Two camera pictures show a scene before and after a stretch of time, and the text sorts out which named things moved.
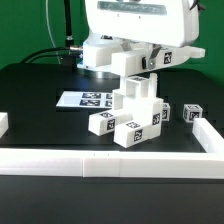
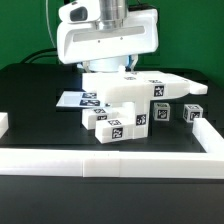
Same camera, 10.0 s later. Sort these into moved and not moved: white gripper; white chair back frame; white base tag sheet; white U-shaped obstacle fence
Moved: white gripper; white chair back frame
Not moved: white U-shaped obstacle fence; white base tag sheet
